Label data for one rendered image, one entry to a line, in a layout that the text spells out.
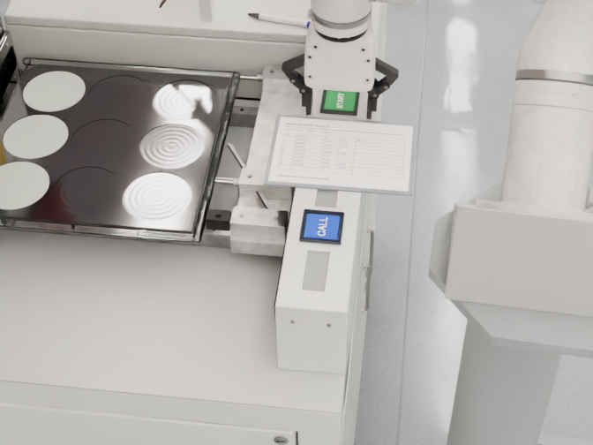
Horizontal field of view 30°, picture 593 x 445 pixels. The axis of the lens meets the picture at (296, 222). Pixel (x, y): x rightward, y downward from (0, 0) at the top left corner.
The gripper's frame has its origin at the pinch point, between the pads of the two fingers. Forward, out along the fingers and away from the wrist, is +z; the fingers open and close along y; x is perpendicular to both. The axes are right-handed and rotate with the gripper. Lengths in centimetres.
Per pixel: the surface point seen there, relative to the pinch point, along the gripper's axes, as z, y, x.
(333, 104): 0.9, -1.1, 1.3
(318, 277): 1.6, 0.1, -32.0
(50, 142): 7.3, -44.4, -4.7
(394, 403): 97, 12, 13
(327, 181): 1.0, -0.3, -14.9
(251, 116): 12.9, -15.3, 10.4
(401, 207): 98, 11, 73
